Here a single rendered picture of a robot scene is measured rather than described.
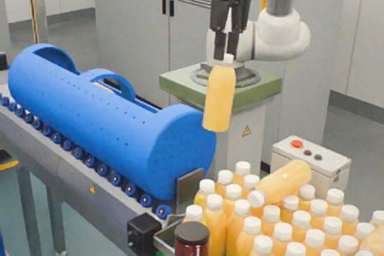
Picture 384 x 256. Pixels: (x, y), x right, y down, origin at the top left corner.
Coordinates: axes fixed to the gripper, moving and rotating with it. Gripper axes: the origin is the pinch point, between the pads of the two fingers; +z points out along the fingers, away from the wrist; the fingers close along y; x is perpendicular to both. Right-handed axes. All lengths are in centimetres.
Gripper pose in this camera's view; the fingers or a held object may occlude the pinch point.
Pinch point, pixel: (225, 46)
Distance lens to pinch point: 130.2
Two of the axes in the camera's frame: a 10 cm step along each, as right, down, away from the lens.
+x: 6.1, 2.6, -7.5
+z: -0.7, 9.6, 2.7
